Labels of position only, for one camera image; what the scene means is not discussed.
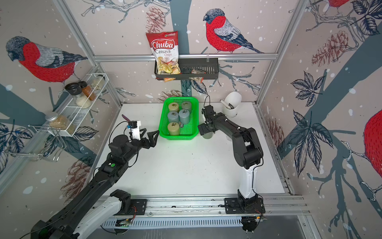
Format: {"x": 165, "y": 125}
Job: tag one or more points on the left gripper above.
{"x": 147, "y": 145}

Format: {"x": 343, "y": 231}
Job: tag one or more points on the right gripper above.
{"x": 202, "y": 126}

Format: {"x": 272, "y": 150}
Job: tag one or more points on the yellow tea canister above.
{"x": 173, "y": 128}
{"x": 174, "y": 107}

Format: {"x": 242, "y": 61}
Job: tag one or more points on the green tea canister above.
{"x": 208, "y": 135}
{"x": 187, "y": 105}

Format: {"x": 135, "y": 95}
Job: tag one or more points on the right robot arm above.
{"x": 247, "y": 152}

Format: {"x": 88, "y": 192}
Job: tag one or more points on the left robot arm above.
{"x": 74, "y": 221}

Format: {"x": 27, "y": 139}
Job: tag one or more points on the green plastic basket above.
{"x": 188, "y": 131}

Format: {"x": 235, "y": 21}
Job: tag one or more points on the white spoon in holder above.
{"x": 228, "y": 106}

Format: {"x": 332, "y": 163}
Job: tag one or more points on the white utensil holder cup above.
{"x": 234, "y": 99}

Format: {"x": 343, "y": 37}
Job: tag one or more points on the small snack packet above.
{"x": 197, "y": 71}

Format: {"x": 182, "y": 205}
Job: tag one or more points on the pale spice jar back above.
{"x": 98, "y": 82}

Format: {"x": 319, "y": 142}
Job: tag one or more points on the orange spice jar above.
{"x": 87, "y": 90}

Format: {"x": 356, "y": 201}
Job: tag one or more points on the black lid spice jar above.
{"x": 80, "y": 99}

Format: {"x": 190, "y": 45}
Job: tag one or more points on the silver lid grain jar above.
{"x": 56, "y": 120}

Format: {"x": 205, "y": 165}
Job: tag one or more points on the Chuba cassava chips bag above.
{"x": 165, "y": 48}

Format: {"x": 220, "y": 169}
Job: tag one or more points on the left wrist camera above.
{"x": 134, "y": 126}

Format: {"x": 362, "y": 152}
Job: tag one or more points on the dark wall-mounted basket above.
{"x": 209, "y": 65}

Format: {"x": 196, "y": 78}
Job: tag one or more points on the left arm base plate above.
{"x": 132, "y": 206}

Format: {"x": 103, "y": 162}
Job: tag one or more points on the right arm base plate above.
{"x": 242, "y": 205}

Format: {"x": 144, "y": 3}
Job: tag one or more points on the white wire spice rack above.
{"x": 62, "y": 130}

